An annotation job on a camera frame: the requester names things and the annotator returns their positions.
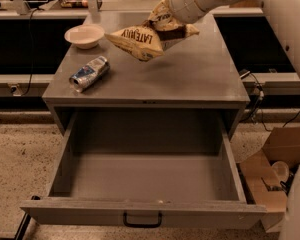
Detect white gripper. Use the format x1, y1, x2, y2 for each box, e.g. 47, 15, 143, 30
147, 0, 204, 31

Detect brown chip bag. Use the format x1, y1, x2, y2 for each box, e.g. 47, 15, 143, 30
105, 20, 200, 61

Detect open grey drawer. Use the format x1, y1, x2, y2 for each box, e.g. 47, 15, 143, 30
20, 108, 265, 229

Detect grey metal cabinet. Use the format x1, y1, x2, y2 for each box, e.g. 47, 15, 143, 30
43, 14, 249, 135

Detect white bowl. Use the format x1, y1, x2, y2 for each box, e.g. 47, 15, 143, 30
64, 24, 104, 49

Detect crushed silver blue can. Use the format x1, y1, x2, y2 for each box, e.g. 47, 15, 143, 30
69, 56, 110, 93

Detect cardboard box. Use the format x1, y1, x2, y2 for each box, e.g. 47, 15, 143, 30
239, 127, 300, 233

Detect items inside cardboard box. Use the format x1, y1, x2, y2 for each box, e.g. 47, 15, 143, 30
262, 161, 294, 195

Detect black cables right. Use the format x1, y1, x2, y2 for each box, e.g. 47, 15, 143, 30
238, 68, 300, 132

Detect black power cable left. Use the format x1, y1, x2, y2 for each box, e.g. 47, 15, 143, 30
21, 7, 44, 97

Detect black drawer handle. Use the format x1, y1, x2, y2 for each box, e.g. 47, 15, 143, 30
122, 212, 162, 228

